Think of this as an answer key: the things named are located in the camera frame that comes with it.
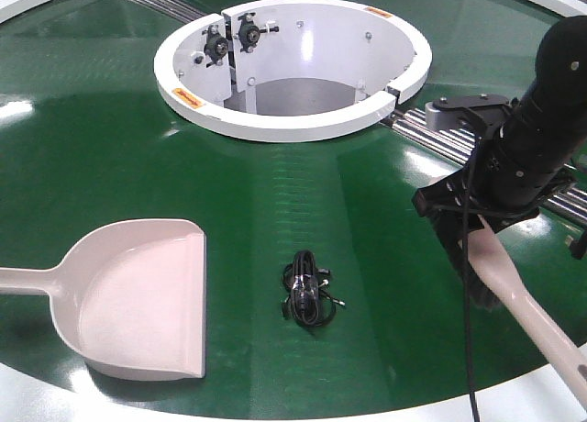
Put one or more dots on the black bearing mount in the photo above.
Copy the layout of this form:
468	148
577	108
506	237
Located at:
216	46
249	32

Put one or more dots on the pink plastic dustpan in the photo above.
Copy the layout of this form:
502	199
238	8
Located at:
129	297

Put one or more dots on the rear left steel roller strip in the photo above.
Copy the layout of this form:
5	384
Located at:
156	0

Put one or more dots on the orange warning sticker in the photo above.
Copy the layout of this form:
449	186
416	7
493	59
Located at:
378	12
190	99

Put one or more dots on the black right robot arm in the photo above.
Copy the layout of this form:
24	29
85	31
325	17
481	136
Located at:
521	147

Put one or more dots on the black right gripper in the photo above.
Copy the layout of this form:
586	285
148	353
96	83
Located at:
502	198

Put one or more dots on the orange warning sticker rear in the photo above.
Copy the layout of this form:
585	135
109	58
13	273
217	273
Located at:
378	12

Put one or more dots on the white central ring housing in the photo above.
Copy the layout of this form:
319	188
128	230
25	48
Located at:
333	69

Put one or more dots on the left black bearing mount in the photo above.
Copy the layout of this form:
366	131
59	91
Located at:
216	46

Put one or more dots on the steel roller strip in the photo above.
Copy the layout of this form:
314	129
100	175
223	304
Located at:
156	0
456	145

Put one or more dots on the right steel roller strip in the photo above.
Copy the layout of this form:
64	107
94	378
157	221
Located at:
456	145

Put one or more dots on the orange warning sticker front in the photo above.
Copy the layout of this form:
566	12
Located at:
190	99

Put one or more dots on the pink hand brush black bristles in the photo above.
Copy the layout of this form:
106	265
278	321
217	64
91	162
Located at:
493	265

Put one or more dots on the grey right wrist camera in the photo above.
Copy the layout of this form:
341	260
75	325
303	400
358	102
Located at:
478	111

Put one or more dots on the right black bearing mount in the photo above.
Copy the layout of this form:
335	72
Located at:
249	32

